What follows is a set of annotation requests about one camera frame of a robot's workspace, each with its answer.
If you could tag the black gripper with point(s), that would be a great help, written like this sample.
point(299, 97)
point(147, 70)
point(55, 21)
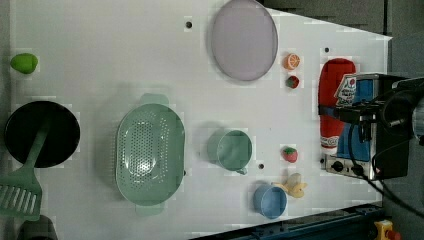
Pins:
point(400, 97)

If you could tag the red plush ketchup bottle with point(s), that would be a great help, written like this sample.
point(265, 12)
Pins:
point(331, 77)

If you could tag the green plastic strainer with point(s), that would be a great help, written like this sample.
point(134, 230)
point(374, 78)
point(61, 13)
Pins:
point(150, 147)

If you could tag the toaster oven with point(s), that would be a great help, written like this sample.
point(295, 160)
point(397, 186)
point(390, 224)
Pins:
point(368, 149)

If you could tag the small dark red strawberry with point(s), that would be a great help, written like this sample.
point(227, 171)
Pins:
point(292, 82)

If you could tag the red toy strawberry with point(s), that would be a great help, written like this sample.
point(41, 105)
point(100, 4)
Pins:
point(290, 154)

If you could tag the toy orange slice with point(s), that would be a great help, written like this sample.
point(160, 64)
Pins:
point(291, 61)

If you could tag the yellow red emergency button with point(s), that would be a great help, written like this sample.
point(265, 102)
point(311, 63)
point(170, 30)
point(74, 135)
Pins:
point(385, 231)

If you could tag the blue bowl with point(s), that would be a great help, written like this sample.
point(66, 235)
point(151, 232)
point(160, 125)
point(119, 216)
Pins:
point(270, 201)

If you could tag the green mug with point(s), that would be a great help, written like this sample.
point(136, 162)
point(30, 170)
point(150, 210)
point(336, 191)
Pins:
point(230, 149)

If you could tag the grey round plate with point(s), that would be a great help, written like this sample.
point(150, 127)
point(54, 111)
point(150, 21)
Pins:
point(244, 40)

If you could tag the black round pan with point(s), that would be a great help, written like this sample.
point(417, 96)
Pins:
point(61, 142)

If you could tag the green toy avocado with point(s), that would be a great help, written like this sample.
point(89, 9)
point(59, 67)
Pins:
point(24, 63)

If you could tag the grey cylindrical object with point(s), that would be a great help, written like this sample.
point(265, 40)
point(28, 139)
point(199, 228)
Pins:
point(42, 229)

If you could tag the green plastic spatula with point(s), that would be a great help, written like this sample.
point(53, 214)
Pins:
point(21, 192)

